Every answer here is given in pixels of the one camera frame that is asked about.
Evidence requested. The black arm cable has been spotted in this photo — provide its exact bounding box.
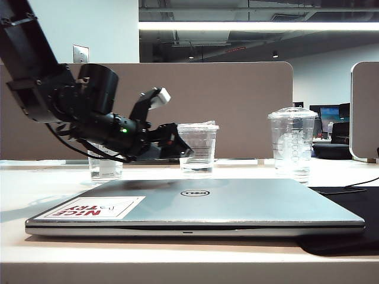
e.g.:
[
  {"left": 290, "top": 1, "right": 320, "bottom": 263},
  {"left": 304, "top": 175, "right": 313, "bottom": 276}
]
[{"left": 45, "top": 121, "right": 133, "bottom": 164}]

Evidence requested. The black laptop sleeve mat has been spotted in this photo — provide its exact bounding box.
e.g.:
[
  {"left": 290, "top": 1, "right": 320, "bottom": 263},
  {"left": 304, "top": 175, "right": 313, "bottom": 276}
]
[{"left": 297, "top": 186, "right": 379, "bottom": 257}]

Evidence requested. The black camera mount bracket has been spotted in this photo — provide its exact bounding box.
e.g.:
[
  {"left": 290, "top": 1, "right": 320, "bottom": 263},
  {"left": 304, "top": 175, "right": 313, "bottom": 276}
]
[{"left": 129, "top": 88, "right": 158, "bottom": 127}]

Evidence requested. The clear cup with white label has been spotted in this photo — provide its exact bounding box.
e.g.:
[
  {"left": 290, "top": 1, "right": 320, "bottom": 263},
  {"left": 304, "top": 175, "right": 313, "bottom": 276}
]
[{"left": 88, "top": 141, "right": 124, "bottom": 182}]

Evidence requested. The black office chair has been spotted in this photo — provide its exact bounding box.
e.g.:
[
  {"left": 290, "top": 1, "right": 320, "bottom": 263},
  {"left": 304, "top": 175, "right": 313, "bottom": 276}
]
[{"left": 330, "top": 122, "right": 351, "bottom": 146}]

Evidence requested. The wide brown desk partition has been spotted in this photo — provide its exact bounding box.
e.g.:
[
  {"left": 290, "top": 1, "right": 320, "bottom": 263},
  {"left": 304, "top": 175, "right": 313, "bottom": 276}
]
[{"left": 0, "top": 61, "right": 294, "bottom": 161}]

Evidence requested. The silver Dell laptop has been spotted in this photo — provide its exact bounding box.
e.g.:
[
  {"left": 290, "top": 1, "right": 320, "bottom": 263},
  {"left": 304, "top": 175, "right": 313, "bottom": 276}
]
[{"left": 25, "top": 178, "right": 366, "bottom": 238}]

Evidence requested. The long white ceiling light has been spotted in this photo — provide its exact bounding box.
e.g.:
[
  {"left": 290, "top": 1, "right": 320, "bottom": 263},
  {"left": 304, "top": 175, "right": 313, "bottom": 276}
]
[{"left": 138, "top": 21, "right": 379, "bottom": 32}]

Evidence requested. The clear dome-lid plastic cup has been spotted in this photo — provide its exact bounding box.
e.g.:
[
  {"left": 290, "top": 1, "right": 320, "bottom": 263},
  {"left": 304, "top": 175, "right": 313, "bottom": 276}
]
[{"left": 267, "top": 107, "right": 319, "bottom": 185}]

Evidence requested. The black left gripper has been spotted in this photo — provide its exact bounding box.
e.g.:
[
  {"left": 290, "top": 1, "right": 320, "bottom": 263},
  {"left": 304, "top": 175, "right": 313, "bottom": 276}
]
[{"left": 130, "top": 121, "right": 195, "bottom": 162}]

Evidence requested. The black laptop cable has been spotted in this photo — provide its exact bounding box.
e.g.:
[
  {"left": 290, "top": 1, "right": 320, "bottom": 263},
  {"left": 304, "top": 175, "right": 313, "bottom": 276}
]
[{"left": 344, "top": 176, "right": 379, "bottom": 189}]

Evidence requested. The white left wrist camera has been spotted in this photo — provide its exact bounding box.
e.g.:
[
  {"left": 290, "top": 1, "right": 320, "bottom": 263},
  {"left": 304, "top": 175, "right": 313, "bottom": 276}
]
[{"left": 150, "top": 86, "right": 172, "bottom": 109}]

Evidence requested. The black round cushion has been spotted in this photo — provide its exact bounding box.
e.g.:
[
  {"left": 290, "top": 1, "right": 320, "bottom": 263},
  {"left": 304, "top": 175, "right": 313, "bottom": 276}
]
[{"left": 311, "top": 143, "right": 354, "bottom": 161}]

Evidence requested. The clear flat-lid plastic cup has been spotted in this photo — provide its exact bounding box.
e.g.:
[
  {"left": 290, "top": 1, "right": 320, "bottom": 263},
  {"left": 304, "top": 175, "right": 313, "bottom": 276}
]
[{"left": 176, "top": 120, "right": 220, "bottom": 178}]

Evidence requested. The monitor with blue screen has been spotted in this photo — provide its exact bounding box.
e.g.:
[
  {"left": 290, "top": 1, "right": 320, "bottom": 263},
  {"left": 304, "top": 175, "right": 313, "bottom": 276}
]
[{"left": 319, "top": 106, "right": 341, "bottom": 122}]

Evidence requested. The brown partition with white edge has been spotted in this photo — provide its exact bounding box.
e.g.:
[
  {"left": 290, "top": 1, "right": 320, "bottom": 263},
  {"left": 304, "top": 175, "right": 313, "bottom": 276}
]
[{"left": 349, "top": 61, "right": 379, "bottom": 163}]

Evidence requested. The white red Nice Try sticker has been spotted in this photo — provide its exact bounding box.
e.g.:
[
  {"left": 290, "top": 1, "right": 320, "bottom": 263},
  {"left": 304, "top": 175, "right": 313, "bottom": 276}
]
[{"left": 44, "top": 196, "right": 147, "bottom": 221}]

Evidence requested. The metal wall outlet plate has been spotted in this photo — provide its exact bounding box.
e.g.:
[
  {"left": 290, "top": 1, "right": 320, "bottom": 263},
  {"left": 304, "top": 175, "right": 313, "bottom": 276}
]
[{"left": 72, "top": 44, "right": 90, "bottom": 64}]

